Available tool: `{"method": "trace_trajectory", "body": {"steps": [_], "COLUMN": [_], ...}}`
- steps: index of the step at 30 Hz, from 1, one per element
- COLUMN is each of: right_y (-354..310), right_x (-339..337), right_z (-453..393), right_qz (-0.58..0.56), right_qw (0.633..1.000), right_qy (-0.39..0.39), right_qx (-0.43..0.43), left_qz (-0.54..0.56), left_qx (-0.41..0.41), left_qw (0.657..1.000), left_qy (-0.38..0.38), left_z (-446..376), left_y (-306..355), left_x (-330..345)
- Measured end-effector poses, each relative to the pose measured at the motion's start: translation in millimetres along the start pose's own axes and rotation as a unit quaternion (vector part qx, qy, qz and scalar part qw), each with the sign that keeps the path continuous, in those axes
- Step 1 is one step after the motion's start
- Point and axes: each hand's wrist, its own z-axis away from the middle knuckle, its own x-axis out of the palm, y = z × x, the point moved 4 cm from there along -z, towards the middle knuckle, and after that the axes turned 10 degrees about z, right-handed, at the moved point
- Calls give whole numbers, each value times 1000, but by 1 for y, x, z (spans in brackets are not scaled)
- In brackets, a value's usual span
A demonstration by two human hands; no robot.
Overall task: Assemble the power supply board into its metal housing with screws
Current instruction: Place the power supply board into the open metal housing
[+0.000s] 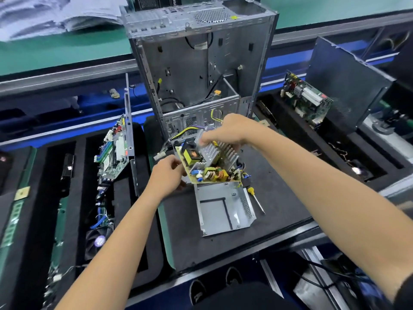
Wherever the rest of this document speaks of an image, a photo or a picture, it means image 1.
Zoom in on person's right hand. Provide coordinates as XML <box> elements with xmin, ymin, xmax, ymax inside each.
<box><xmin>197</xmin><ymin>113</ymin><xmax>259</xmax><ymax>152</ymax></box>

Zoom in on person's left hand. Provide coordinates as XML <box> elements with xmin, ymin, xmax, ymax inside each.
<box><xmin>143</xmin><ymin>155</ymin><xmax>188</xmax><ymax>201</ymax></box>

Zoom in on power supply circuit board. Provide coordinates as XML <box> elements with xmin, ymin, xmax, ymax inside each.
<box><xmin>155</xmin><ymin>122</ymin><xmax>249</xmax><ymax>186</ymax></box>

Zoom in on yellow black handled screwdriver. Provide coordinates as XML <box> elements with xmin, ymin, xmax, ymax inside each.
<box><xmin>242</xmin><ymin>184</ymin><xmax>265</xmax><ymax>215</ymax></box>

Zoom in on silver power supply unit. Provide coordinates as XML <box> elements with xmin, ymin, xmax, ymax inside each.
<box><xmin>192</xmin><ymin>179</ymin><xmax>258</xmax><ymax>238</ymax></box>

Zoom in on person's left forearm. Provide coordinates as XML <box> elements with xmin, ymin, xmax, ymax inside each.
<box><xmin>55</xmin><ymin>190</ymin><xmax>162</xmax><ymax>310</ymax></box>

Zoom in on person's right forearm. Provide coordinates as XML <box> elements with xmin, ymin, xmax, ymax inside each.
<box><xmin>248</xmin><ymin>126</ymin><xmax>413</xmax><ymax>304</ymax></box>

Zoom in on silver metal computer case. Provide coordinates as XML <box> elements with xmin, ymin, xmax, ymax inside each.
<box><xmin>121</xmin><ymin>0</ymin><xmax>280</xmax><ymax>143</ymax></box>

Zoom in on person's left black shoe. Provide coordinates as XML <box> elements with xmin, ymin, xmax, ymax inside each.
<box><xmin>189</xmin><ymin>277</ymin><xmax>207</xmax><ymax>306</ymax></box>

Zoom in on person's black shoe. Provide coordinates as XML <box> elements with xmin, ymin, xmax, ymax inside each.
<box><xmin>189</xmin><ymin>277</ymin><xmax>207</xmax><ymax>306</ymax></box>
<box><xmin>225</xmin><ymin>264</ymin><xmax>245</xmax><ymax>287</ymax></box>

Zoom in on person's right black shoe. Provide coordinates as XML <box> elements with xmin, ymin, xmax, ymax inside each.
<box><xmin>225</xmin><ymin>264</ymin><xmax>245</xmax><ymax>287</ymax></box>

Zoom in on person's black clothing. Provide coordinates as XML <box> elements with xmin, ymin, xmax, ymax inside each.
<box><xmin>194</xmin><ymin>274</ymin><xmax>413</xmax><ymax>310</ymax></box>

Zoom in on green motherboard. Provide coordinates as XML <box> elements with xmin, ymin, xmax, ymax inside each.
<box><xmin>95</xmin><ymin>114</ymin><xmax>128</xmax><ymax>185</ymax></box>

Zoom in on black foam work mat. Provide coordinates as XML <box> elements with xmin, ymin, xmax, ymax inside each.
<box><xmin>143</xmin><ymin>113</ymin><xmax>317</xmax><ymax>272</ymax></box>

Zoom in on green board with white parts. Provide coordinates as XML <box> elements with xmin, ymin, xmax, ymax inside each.
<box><xmin>279</xmin><ymin>71</ymin><xmax>335</xmax><ymax>127</ymax></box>

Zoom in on black cooler fan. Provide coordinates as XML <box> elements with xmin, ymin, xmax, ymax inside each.
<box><xmin>84</xmin><ymin>223</ymin><xmax>114</xmax><ymax>262</ymax></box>

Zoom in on small black rectangular component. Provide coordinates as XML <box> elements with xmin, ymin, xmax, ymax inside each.
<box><xmin>61</xmin><ymin>153</ymin><xmax>75</xmax><ymax>180</ymax></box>

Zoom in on black foam tray with recess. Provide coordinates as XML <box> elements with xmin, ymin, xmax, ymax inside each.
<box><xmin>255</xmin><ymin>90</ymin><xmax>413</xmax><ymax>191</ymax></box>

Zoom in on black foam tray with slots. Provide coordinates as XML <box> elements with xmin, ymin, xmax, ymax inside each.
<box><xmin>0</xmin><ymin>126</ymin><xmax>165</xmax><ymax>310</ymax></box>

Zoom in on large black metal panel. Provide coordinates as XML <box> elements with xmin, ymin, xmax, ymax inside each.
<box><xmin>306</xmin><ymin>37</ymin><xmax>396</xmax><ymax>133</ymax></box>

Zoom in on small black lit fan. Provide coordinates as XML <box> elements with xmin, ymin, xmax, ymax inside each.
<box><xmin>345</xmin><ymin>159</ymin><xmax>372</xmax><ymax>181</ymax></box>

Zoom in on green conveyor belt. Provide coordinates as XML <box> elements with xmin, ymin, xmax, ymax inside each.
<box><xmin>0</xmin><ymin>0</ymin><xmax>413</xmax><ymax>78</ymax></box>

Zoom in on grey round metal part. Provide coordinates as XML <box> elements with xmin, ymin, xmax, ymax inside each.
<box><xmin>371</xmin><ymin>109</ymin><xmax>413</xmax><ymax>136</ymax></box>

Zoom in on long green memory strip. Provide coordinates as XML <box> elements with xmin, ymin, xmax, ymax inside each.
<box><xmin>0</xmin><ymin>148</ymin><xmax>37</xmax><ymax>262</ymax></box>

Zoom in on stack of grey paper sheets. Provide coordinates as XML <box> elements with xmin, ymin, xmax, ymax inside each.
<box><xmin>0</xmin><ymin>0</ymin><xmax>130</xmax><ymax>43</ymax></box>

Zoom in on blue data cables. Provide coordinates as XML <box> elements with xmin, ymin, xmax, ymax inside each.
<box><xmin>90</xmin><ymin>213</ymin><xmax>111</xmax><ymax>230</ymax></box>

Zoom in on grey metal conveyor rail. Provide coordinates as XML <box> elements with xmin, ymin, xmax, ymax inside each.
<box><xmin>0</xmin><ymin>9</ymin><xmax>413</xmax><ymax>97</ymax></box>

